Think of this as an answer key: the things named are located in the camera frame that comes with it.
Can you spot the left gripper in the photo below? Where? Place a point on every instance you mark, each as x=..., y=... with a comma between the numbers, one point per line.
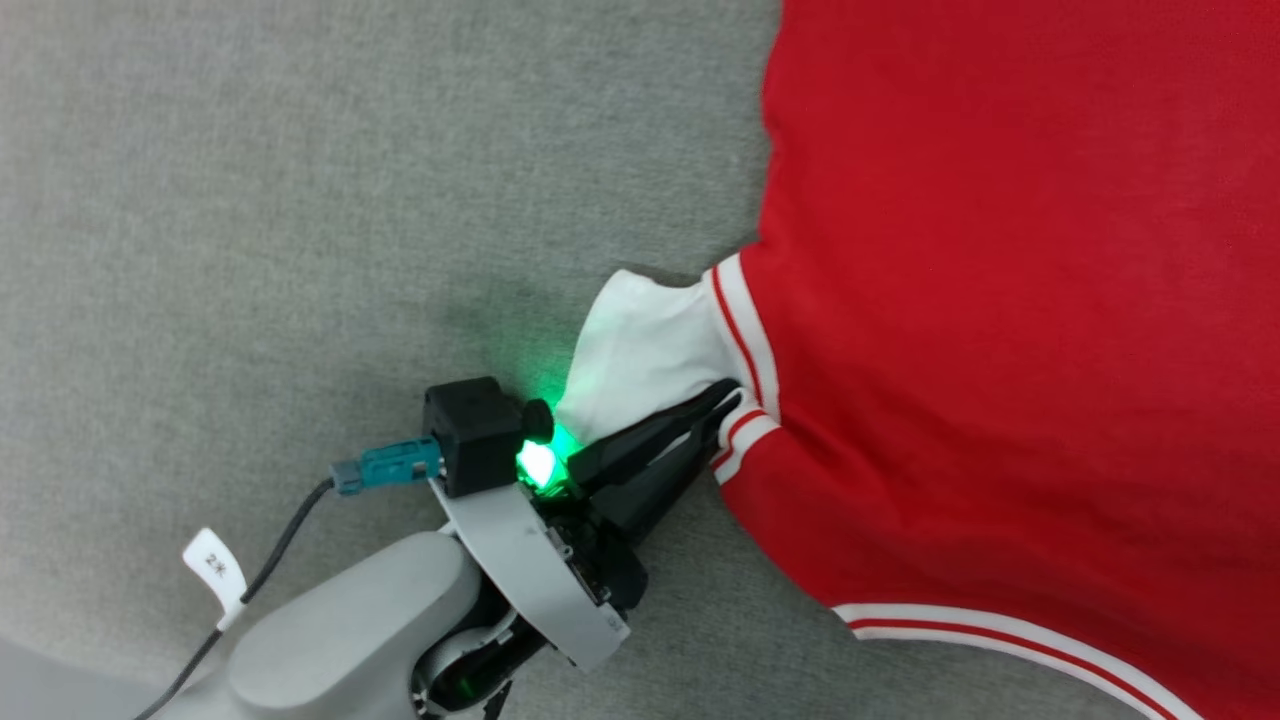
x=530, y=560

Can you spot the red shirt with white trim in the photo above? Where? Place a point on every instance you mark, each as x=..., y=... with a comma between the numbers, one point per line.
x=1000, y=300

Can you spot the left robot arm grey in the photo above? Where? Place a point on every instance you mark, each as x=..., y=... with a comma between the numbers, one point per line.
x=340, y=630

